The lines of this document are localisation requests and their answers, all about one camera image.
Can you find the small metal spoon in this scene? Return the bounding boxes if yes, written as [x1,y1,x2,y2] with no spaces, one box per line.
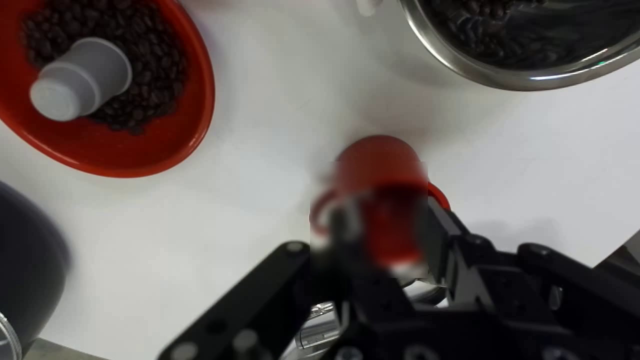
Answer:
[362,188,398,222]

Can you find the small grey cup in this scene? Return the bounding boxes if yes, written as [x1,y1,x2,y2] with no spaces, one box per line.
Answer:
[29,37,134,122]

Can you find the red bowl with coffee beans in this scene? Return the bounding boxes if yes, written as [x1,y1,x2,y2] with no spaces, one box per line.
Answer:
[0,0,216,178]

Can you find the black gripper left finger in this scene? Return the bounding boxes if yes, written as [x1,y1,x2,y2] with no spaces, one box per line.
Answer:
[328,195,374,272]

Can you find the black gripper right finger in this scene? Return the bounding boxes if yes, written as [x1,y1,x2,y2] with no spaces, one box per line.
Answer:
[414,195,468,282]

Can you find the round white table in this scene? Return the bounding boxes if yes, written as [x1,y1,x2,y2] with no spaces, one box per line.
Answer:
[0,0,640,360]

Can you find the red mug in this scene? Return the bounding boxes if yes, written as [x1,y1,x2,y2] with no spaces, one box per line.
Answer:
[308,134,450,266]

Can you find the metal bowl with coffee beans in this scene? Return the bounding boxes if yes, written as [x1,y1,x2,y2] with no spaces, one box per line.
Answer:
[401,0,640,92]

